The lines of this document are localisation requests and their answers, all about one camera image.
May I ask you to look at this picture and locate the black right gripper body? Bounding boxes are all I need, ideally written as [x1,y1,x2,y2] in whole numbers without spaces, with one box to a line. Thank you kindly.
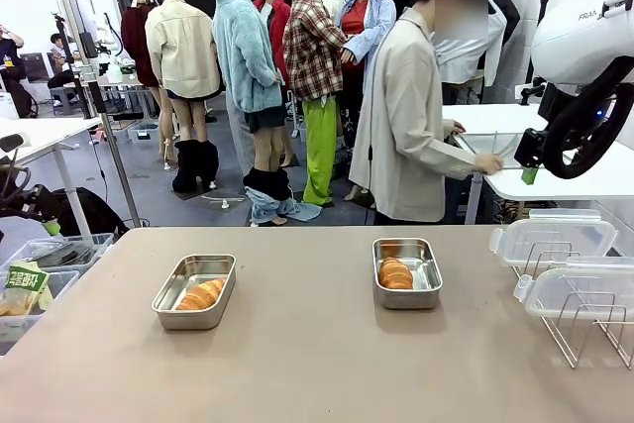
[513,127,547,171]

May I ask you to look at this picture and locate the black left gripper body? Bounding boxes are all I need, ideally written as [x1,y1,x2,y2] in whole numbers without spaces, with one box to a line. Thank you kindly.
[17,183,61,227]

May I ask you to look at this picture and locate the perforated metal baking tray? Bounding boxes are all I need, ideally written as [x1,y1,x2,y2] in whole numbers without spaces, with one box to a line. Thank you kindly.
[454,130,525,169]

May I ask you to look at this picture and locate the rectangular steel container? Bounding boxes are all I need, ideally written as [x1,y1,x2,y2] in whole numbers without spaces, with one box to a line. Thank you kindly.
[371,237,444,311]
[151,253,238,332]

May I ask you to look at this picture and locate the golden croissant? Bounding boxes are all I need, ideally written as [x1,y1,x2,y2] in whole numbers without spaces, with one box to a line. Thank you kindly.
[377,256,414,291]
[175,277,228,312]

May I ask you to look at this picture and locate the person's right forearm beige sleeve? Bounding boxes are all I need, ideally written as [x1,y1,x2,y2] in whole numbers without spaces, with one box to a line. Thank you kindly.
[420,138,479,181]

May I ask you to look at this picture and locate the person's right hand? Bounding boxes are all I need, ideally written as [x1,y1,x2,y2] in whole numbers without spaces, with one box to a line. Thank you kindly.
[474,153,505,177]

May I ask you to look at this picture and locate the dark grey bagged items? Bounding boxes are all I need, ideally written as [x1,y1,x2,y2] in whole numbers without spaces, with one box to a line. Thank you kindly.
[29,242,98,268]

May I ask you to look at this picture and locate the black bag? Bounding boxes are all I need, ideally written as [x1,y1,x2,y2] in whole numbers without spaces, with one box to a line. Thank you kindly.
[39,186,131,240]

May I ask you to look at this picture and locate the clear plastic bin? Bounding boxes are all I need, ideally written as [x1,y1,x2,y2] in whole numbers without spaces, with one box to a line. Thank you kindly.
[0,268,83,358]
[0,233,116,275]

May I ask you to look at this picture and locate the green and yellow snack bag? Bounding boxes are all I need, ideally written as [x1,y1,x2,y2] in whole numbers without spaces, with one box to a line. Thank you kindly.
[0,259,53,318]

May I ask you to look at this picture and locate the mannequin in white shirt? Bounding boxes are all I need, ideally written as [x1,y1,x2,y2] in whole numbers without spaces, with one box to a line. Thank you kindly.
[431,0,509,90]

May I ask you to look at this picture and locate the slanted metal pole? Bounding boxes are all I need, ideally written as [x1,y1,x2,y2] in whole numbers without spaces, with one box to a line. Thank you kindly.
[47,0,144,229]

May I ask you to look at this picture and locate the clear storage crate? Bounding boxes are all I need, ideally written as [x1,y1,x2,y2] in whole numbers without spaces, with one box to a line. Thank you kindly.
[126,121,162,144]

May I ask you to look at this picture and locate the person in beige jacket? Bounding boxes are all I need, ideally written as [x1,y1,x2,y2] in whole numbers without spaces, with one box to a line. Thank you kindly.
[348,0,504,225]

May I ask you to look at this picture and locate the person in black shirt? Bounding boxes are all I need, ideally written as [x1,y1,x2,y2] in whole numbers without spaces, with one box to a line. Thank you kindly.
[0,24,39,117]

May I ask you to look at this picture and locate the background workbench with equipment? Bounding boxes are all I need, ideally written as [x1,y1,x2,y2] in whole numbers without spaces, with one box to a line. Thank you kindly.
[81,58,159,120]

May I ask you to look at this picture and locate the seated person in background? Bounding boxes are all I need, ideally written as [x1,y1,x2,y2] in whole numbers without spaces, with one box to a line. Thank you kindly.
[48,32,80,90]

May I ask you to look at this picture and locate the mannequin in dark red top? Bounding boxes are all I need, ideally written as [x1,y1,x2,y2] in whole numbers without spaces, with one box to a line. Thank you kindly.
[120,0,175,171]

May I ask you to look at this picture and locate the mannequin in cream jacket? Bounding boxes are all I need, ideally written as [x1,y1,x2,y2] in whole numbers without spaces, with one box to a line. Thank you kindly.
[144,0,223,194]

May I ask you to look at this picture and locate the crumpled blue jeans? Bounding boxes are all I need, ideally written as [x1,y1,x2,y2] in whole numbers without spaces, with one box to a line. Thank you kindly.
[245,186,323,227]

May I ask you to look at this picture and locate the mannequin in plaid shirt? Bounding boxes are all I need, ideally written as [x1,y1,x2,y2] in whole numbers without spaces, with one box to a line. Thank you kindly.
[281,0,351,209]

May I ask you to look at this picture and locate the mannequin in light blue fleece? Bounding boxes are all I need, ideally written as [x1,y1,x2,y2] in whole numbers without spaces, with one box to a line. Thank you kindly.
[211,0,297,219]

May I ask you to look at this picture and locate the mannequin in red jacket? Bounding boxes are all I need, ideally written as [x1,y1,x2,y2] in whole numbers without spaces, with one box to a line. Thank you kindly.
[252,0,293,90]

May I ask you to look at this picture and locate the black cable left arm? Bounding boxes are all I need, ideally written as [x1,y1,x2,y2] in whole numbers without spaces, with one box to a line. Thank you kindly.
[0,164,46,221]

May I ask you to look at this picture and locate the black cable sleeve right arm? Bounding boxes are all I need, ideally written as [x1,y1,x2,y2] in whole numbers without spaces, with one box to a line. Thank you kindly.
[542,53,634,181]

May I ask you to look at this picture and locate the metal wire lid rack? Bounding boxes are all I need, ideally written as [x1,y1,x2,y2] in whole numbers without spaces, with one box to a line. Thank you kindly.
[509,239,634,370]

